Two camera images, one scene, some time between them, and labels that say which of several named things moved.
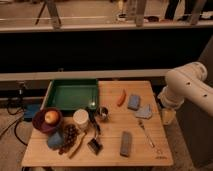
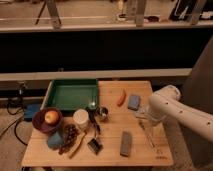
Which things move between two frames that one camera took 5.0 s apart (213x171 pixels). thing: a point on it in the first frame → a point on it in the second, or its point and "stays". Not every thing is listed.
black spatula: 94,145 stays
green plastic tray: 71,94 stays
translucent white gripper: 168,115 → 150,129
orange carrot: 122,98 stays
